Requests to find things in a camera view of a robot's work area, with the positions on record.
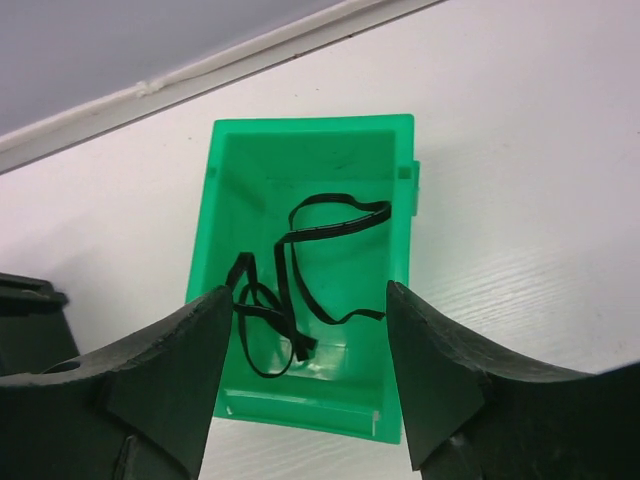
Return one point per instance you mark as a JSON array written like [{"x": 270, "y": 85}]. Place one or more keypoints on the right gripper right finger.
[{"x": 474, "y": 409}]

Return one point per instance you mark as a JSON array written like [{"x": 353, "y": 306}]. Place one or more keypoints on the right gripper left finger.
[{"x": 138, "y": 408}]

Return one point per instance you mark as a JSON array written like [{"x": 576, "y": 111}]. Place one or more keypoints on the black plastic bin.
[{"x": 35, "y": 334}]

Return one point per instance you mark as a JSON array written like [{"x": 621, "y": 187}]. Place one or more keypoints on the green plastic bin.
[{"x": 306, "y": 221}]

